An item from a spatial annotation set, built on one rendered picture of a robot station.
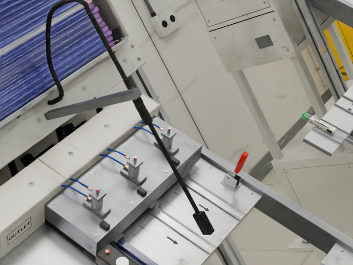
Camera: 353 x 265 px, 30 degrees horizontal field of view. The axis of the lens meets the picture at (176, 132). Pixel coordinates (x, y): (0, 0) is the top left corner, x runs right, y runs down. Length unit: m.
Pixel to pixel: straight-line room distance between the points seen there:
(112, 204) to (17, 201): 0.18
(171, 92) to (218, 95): 0.36
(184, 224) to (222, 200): 0.11
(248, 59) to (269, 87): 1.85
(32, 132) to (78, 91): 0.14
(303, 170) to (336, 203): 0.17
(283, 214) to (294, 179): 1.07
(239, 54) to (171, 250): 1.15
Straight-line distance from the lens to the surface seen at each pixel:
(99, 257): 1.24
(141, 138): 1.41
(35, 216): 1.30
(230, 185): 1.43
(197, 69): 3.72
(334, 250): 1.40
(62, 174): 1.31
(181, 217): 1.36
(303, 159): 2.42
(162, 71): 3.54
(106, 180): 1.33
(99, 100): 1.18
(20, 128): 1.31
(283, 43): 2.20
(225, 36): 2.32
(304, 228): 1.43
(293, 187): 2.53
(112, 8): 1.44
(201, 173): 1.44
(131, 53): 1.49
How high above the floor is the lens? 1.56
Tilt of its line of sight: 16 degrees down
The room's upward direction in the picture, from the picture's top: 28 degrees counter-clockwise
